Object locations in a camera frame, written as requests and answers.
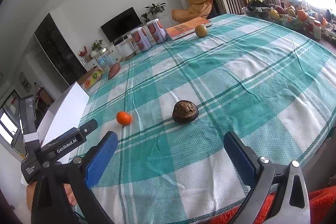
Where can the orange tangerine far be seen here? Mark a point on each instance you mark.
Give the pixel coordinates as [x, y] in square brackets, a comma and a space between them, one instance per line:
[123, 118]

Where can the green potted plant left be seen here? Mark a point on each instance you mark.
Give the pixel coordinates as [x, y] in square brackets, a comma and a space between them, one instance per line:
[96, 47]

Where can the white foam box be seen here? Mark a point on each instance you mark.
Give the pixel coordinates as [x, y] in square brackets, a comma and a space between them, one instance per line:
[64, 114]

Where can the small green-yellow round fruit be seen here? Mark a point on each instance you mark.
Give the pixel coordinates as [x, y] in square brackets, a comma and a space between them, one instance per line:
[201, 31]

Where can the left hand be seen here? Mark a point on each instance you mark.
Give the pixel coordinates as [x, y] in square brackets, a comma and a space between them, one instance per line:
[31, 189]

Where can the fruit print tissue pack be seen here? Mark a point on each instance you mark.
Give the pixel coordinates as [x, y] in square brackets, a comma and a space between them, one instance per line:
[92, 77]

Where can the red flower vase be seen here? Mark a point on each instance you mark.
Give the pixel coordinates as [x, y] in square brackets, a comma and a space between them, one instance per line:
[85, 55]

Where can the left red white can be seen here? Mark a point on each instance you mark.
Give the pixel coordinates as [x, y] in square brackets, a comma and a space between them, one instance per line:
[140, 38]

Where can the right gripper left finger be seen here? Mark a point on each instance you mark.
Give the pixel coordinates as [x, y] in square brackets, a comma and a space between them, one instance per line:
[50, 202]

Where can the small dark mangosteen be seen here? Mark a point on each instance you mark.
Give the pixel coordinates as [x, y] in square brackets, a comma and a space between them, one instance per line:
[185, 111]

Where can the dark bookshelf cabinet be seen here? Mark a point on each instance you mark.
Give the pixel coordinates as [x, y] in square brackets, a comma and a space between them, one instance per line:
[58, 51]

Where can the clear gold-lid jar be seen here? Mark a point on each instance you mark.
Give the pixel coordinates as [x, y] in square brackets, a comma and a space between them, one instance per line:
[105, 59]

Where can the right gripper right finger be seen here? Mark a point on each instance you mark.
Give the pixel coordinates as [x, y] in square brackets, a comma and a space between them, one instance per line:
[259, 173]

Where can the green potted plant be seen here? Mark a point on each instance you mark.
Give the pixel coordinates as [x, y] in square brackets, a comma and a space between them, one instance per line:
[96, 47]
[156, 10]

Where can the teal plaid tablecloth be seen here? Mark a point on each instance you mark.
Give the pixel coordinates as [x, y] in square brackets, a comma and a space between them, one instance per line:
[272, 86]

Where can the white tv cabinet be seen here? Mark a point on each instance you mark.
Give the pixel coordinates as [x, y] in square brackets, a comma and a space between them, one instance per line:
[91, 64]

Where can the orange lounge chair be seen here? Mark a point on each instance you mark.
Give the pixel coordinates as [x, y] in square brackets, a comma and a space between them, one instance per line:
[197, 8]

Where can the red white can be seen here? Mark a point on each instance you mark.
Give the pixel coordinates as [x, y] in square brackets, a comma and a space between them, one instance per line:
[157, 31]
[140, 38]

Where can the orange book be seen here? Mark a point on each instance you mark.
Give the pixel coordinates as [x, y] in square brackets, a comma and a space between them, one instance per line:
[187, 28]

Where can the sweet potato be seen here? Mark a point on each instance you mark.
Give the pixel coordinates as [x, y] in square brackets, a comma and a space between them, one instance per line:
[114, 69]

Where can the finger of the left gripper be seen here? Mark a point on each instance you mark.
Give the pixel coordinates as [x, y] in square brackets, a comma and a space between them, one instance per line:
[85, 129]

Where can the red fuzzy sleeve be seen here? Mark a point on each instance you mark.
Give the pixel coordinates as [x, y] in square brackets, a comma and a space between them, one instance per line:
[296, 206]

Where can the black television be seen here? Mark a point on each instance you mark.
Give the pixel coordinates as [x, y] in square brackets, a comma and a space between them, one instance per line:
[121, 24]

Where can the right red white can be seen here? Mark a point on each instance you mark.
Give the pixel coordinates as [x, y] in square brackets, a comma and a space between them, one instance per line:
[157, 31]

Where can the green potted plant right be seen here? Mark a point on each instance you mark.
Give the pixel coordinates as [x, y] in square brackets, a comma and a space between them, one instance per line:
[156, 10]

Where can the clear black-lid jar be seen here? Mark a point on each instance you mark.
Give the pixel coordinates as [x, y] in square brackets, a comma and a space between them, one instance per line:
[125, 47]

